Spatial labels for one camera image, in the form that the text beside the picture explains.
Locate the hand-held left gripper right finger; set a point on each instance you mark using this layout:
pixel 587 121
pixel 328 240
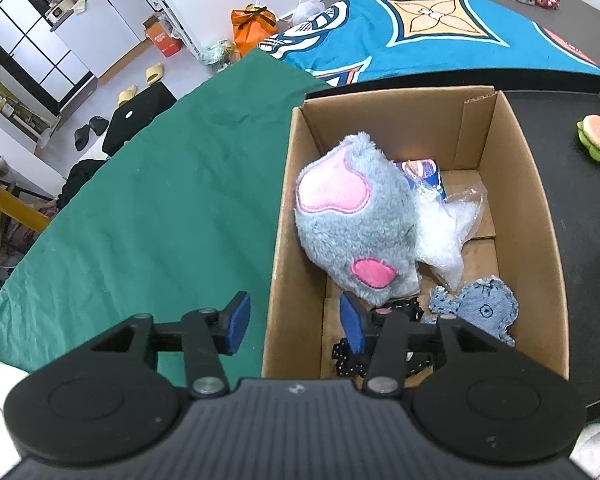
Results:
pixel 352 327

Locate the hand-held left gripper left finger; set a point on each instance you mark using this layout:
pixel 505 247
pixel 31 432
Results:
pixel 237 322

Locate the black dotted cloth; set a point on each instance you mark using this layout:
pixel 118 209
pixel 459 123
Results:
pixel 405 307

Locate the grey and pink plush toy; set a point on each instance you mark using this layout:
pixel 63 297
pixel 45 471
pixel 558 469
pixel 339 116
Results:
pixel 360 230

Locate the clear plastic bag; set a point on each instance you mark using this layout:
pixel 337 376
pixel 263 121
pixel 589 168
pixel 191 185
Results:
pixel 440 240

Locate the frayed denim patch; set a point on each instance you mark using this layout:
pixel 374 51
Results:
pixel 480 305

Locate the blue tissue pack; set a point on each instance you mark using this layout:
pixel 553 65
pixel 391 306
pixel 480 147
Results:
pixel 427 175

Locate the black tray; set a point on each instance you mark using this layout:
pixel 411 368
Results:
pixel 590 235

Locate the green cloth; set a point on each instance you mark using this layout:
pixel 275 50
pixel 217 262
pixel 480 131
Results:
pixel 155 210

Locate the black slipper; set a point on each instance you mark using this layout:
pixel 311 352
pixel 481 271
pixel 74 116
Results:
pixel 98 125
pixel 81 137

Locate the yellow slipper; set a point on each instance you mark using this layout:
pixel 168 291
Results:
pixel 127 96
pixel 154 73

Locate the white bedding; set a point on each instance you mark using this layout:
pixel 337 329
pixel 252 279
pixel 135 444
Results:
pixel 0 410

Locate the white towel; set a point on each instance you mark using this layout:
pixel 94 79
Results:
pixel 597 452

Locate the orange cardboard box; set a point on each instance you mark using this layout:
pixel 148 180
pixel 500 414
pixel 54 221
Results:
pixel 164 40

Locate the orange bag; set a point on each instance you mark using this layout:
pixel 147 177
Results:
pixel 254 30

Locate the blue printed blanket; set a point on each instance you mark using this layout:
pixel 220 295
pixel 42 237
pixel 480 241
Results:
pixel 370 25

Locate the white plastic bag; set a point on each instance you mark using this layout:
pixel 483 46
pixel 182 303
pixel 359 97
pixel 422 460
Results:
pixel 308 12

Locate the white cabinet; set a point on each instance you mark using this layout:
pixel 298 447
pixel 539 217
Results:
pixel 105 15

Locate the black framed glass door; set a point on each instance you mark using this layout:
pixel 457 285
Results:
pixel 35 50

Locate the white microwave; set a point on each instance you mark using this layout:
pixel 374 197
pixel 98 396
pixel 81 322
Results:
pixel 55 13

